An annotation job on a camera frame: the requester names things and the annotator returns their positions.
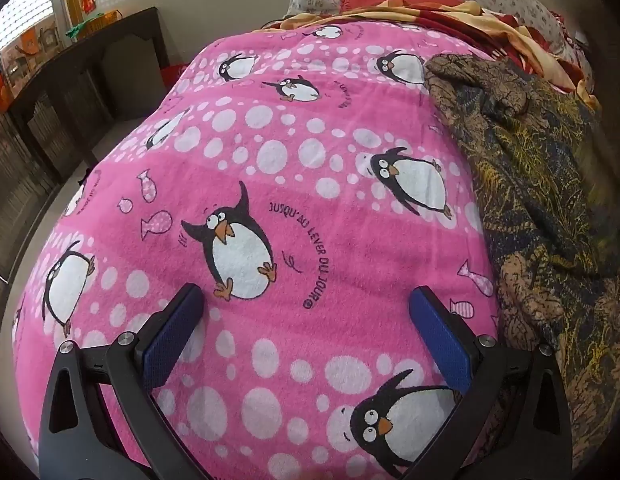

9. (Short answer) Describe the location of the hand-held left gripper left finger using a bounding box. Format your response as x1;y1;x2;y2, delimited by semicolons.
38;282;207;480

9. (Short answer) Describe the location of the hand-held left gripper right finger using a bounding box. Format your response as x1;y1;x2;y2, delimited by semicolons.
405;285;573;480

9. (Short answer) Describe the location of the brown yellow patterned garment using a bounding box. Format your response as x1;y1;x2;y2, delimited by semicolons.
424;52;620;461

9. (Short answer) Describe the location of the pink penguin print blanket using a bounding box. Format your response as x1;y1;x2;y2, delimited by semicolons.
12;22;501;480

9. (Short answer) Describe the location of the red bag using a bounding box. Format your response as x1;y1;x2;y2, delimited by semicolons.
160;62;191;91

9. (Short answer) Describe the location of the dark wooden desk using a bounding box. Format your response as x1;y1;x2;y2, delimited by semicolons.
7;6;165;181

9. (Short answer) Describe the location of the green cloth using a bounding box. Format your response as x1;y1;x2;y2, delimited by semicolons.
64;19;98;39

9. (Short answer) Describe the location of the orange box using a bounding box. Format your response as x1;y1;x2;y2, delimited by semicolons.
92;10;122;31

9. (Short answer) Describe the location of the red yellow floral blanket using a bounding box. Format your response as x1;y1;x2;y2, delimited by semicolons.
280;0;603;111

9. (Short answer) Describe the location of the window with white grille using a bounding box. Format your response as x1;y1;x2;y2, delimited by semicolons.
0;0;58;61

